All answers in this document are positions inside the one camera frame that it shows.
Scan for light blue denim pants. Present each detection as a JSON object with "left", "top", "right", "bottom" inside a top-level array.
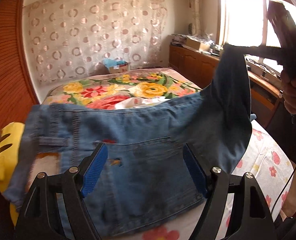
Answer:
[{"left": 4, "top": 46, "right": 252, "bottom": 237}]

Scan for person's right hand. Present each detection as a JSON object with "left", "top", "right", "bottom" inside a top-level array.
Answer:
[{"left": 281, "top": 70, "right": 296, "bottom": 115}]

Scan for white flower bed sheet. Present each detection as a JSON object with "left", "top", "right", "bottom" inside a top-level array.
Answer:
[{"left": 25, "top": 97, "right": 296, "bottom": 240}]

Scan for floral blanket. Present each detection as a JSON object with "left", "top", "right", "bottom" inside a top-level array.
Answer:
[{"left": 43, "top": 68, "right": 201, "bottom": 110}]

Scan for yellow plush toy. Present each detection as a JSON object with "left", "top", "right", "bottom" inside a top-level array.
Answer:
[{"left": 0, "top": 121, "right": 26, "bottom": 227}]

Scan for cardboard box on sideboard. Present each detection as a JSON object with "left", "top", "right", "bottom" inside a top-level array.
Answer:
[{"left": 185, "top": 37, "right": 210, "bottom": 51}]

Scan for wooden sideboard cabinet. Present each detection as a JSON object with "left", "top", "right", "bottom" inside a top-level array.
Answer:
[{"left": 169, "top": 45, "right": 283, "bottom": 129}]

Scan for wooden slatted wardrobe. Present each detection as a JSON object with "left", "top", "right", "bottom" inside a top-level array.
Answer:
[{"left": 0, "top": 0, "right": 38, "bottom": 129}]

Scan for pink circle pattern curtain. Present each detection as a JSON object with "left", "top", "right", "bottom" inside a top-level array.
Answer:
[{"left": 23, "top": 0, "right": 167, "bottom": 85}]

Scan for window with wooden frame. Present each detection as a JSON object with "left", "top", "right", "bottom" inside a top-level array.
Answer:
[{"left": 216, "top": 0, "right": 296, "bottom": 73}]

